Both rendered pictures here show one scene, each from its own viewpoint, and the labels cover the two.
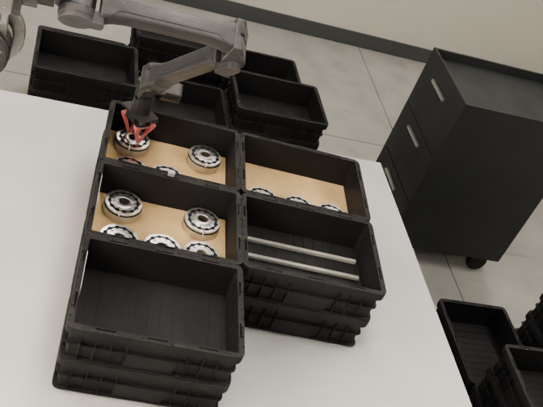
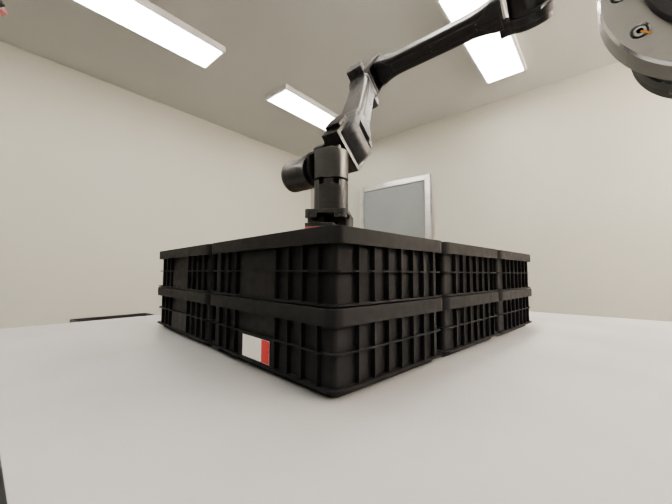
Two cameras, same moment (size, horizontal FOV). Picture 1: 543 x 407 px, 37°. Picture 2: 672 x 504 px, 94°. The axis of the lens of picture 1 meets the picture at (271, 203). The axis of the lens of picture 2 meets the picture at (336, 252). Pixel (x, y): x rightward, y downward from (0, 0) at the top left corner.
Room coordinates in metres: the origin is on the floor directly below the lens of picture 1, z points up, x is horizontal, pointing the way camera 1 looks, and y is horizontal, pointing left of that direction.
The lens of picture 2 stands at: (2.18, 0.92, 0.87)
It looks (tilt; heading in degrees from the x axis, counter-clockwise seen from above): 4 degrees up; 243
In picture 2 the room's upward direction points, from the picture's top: straight up
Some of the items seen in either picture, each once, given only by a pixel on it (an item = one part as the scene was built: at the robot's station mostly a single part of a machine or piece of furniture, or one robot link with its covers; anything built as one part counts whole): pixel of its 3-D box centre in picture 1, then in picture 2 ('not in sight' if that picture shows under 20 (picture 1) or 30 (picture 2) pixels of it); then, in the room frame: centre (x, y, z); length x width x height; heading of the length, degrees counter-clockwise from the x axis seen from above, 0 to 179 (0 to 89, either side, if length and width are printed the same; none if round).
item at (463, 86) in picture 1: (460, 167); not in sight; (3.32, -0.74, 0.45); 0.62 x 0.45 x 0.90; 112
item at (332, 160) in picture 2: (149, 88); (328, 167); (1.96, 0.45, 1.04); 0.07 x 0.06 x 0.07; 112
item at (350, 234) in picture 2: (173, 146); (319, 248); (1.92, 0.33, 0.92); 0.40 x 0.30 x 0.02; 107
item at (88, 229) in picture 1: (167, 213); (402, 254); (1.63, 0.24, 0.92); 0.40 x 0.30 x 0.02; 107
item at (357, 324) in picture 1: (291, 284); not in sight; (1.75, -0.14, 0.76); 0.40 x 0.30 x 0.12; 107
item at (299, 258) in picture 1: (304, 258); not in sight; (1.75, -0.14, 0.87); 0.40 x 0.30 x 0.11; 107
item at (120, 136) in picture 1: (132, 139); not in sight; (1.95, 0.45, 0.86); 0.10 x 0.10 x 0.01
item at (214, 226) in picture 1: (202, 220); not in sight; (1.73, 0.16, 0.86); 0.10 x 0.10 x 0.01
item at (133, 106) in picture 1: (141, 105); (331, 203); (1.96, 0.46, 0.98); 0.10 x 0.07 x 0.07; 54
